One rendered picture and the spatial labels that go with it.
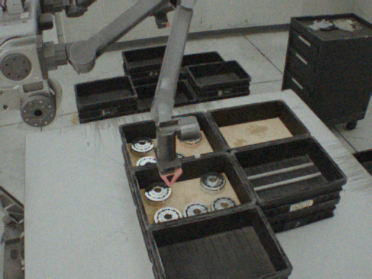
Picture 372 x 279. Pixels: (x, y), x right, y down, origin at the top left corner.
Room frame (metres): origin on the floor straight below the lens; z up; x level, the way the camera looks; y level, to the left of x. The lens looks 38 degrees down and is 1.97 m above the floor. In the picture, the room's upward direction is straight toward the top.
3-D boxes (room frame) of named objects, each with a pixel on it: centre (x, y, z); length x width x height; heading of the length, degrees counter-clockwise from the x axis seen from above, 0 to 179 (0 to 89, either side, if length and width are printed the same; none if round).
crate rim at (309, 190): (1.16, -0.41, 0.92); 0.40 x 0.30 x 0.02; 106
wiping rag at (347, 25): (2.83, -1.26, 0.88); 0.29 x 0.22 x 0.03; 107
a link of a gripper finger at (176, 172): (0.94, 0.05, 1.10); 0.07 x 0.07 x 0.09; 17
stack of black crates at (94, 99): (2.29, 0.53, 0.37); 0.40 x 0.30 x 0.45; 107
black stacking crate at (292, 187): (1.16, -0.41, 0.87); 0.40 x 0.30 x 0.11; 106
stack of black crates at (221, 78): (2.52, -0.24, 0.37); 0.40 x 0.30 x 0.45; 107
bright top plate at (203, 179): (1.16, -0.11, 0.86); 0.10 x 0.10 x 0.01
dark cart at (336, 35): (2.75, -1.16, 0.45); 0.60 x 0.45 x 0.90; 107
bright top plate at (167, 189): (1.10, 0.10, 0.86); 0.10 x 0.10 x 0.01
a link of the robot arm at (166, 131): (0.96, 0.05, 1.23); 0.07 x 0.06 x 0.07; 107
